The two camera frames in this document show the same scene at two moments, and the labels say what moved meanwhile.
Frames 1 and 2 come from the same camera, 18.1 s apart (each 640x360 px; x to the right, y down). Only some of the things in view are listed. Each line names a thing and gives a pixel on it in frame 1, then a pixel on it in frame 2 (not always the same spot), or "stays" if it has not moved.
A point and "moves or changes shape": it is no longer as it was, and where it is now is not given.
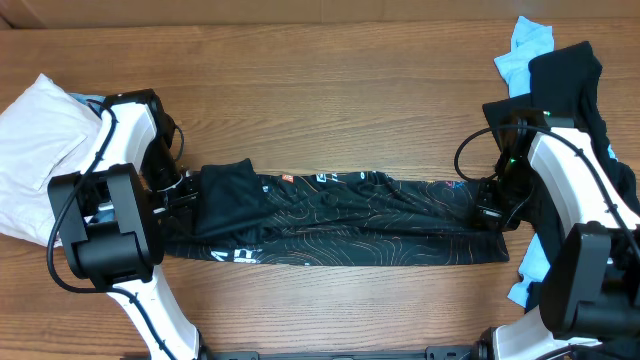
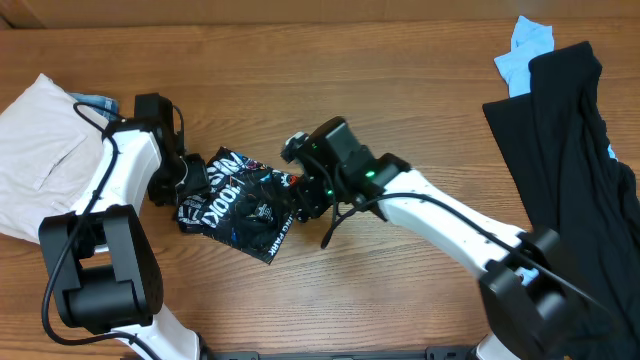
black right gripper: [488, 208] → [305, 200]
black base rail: [440, 353] stays
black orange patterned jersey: [241, 216] moves or changes shape
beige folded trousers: [44, 133] stays
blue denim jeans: [84, 97] stays
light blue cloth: [528, 40] stays
